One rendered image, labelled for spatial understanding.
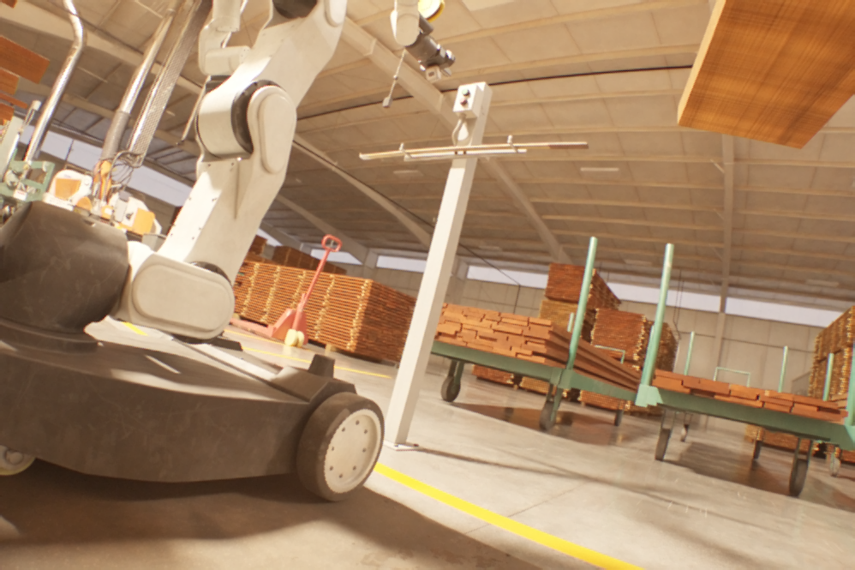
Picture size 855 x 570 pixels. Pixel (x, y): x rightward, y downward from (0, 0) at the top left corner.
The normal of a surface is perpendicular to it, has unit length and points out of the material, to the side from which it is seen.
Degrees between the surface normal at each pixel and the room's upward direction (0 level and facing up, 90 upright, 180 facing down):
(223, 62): 117
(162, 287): 90
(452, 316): 90
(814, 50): 180
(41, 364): 90
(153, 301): 90
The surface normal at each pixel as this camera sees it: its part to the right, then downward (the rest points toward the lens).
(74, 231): 0.79, -0.48
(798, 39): -0.25, 0.96
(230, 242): 0.84, 0.15
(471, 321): -0.60, -0.26
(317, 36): 0.60, 0.49
